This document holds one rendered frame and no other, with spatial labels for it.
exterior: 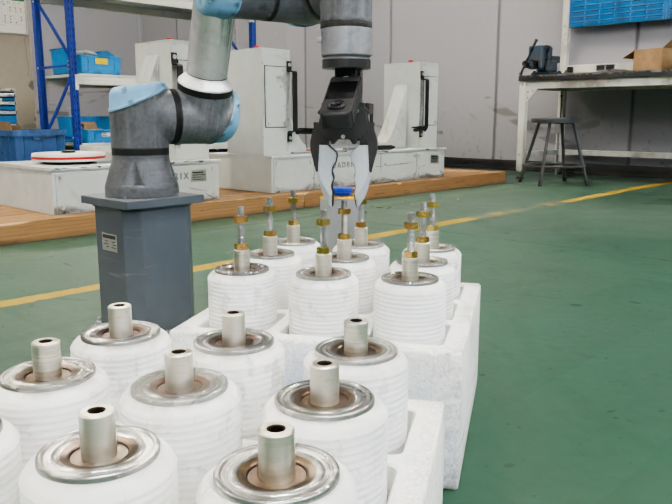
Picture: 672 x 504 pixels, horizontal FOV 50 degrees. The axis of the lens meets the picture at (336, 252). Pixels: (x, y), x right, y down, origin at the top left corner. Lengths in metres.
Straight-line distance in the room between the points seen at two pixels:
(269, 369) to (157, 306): 0.88
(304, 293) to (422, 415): 0.30
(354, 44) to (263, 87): 2.67
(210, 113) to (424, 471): 1.08
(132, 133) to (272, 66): 2.29
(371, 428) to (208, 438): 0.12
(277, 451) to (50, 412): 0.23
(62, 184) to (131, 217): 1.58
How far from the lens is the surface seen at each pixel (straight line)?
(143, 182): 1.50
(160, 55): 3.46
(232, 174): 3.91
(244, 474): 0.45
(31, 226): 2.93
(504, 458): 1.06
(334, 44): 1.06
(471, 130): 6.76
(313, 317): 0.95
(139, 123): 1.51
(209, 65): 1.53
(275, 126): 3.75
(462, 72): 6.83
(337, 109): 0.98
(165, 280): 1.53
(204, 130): 1.56
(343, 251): 1.08
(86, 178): 3.09
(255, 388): 0.67
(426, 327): 0.93
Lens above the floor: 0.46
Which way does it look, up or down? 11 degrees down
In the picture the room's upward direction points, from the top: straight up
